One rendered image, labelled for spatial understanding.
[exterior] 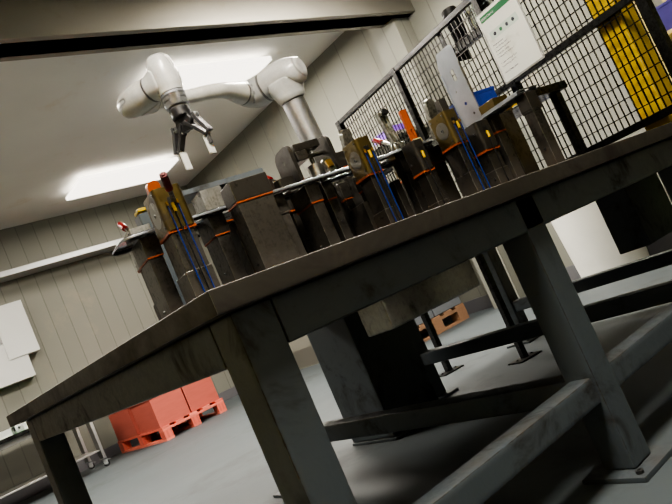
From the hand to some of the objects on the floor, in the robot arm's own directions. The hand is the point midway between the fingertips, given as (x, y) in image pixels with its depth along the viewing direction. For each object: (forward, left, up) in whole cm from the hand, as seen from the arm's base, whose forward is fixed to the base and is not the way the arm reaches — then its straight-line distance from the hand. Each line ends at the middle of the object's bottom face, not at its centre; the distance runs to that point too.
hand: (200, 158), depth 243 cm
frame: (+36, +44, -129) cm, 141 cm away
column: (-31, +46, -132) cm, 143 cm away
